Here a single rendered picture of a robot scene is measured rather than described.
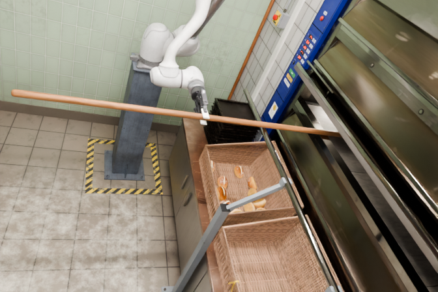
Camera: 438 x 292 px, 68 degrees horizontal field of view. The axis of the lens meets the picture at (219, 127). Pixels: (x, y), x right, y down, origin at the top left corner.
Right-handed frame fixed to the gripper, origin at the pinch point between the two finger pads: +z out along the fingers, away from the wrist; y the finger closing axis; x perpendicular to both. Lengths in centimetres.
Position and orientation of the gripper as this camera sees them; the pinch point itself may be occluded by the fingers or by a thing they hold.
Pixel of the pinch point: (204, 116)
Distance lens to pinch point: 155.7
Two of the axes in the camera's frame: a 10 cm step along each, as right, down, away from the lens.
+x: -9.2, -1.3, -3.7
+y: -3.4, 7.4, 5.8
